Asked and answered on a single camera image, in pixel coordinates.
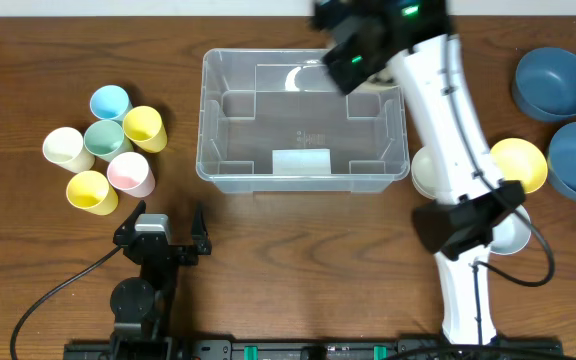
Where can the beige large bowl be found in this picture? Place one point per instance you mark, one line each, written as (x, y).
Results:
(379, 82)

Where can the yellow cup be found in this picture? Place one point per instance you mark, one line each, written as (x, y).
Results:
(144, 126)
(91, 191)

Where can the yellow cup upper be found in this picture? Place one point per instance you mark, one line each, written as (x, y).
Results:
(144, 126)

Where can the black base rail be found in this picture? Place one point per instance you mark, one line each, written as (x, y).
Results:
(420, 348)

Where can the light blue cup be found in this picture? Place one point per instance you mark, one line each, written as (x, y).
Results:
(110, 102)

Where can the yellow cup lower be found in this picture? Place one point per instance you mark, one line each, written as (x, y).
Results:
(91, 191)

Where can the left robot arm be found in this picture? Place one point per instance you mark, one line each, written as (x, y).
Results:
(142, 305)

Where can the clear plastic storage container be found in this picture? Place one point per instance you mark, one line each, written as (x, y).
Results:
(271, 120)

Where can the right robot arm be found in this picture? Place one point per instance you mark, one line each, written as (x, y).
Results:
(415, 41)

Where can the green cup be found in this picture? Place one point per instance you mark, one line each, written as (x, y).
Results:
(106, 139)

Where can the white small bowl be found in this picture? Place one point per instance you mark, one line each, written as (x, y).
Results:
(423, 174)

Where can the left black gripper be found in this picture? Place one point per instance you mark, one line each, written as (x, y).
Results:
(200, 247)

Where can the yellow small bowl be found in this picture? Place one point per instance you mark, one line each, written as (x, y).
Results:
(520, 160)

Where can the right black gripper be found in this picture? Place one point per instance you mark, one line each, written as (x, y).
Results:
(337, 64)

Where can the pink cup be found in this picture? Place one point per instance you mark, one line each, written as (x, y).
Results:
(130, 173)

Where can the light grey small bowl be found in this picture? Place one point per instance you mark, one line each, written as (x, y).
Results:
(510, 236)

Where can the cream white cup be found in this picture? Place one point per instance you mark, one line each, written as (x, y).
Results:
(65, 148)

